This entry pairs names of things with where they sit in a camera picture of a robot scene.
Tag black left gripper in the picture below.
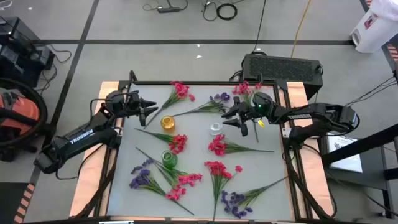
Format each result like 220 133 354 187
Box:
104 90 159 118

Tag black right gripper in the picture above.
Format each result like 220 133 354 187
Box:
221 92 276 128

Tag purple artificial flower stem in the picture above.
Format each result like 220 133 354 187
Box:
129 159 195 216
220 175 289 219
172 91 231 118

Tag pink artificial flower stem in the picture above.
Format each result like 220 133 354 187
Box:
231 80 264 144
135 147 204 202
143 80 196 130

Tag red artificial flower stem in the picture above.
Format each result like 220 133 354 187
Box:
203 160 244 222
207 134 275 157
134 128 188 156

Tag clear glass vase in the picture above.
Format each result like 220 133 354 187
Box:
208 122 223 136

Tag yellow glass vase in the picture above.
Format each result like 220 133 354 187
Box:
160 115 176 130

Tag green glass vase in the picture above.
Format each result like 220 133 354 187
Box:
161 150 179 170

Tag black perforated computer case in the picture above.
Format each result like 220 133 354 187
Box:
241 53 324 100

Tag black power strip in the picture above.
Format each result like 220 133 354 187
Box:
157 6 182 14

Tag white printed paper sheet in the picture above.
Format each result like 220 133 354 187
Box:
326 133 364 174

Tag orange and black vacuum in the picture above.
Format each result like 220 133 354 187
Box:
0 77 57 162

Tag black metal stand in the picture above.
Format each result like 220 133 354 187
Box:
320 123 398 218

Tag black floor equipment boxes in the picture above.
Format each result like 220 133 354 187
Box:
0 16 56 88

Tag black mat with striped edge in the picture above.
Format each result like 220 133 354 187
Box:
0 182 37 224

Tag white bin with bag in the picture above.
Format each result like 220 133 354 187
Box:
349 0 398 54

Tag black aluminium table frame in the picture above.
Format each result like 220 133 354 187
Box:
70 70 338 224

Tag black hanging cable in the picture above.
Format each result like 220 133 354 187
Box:
252 0 267 52

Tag coiled black cable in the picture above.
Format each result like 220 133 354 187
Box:
216 2 239 21

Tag yellow cable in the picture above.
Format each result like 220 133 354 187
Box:
290 0 312 58

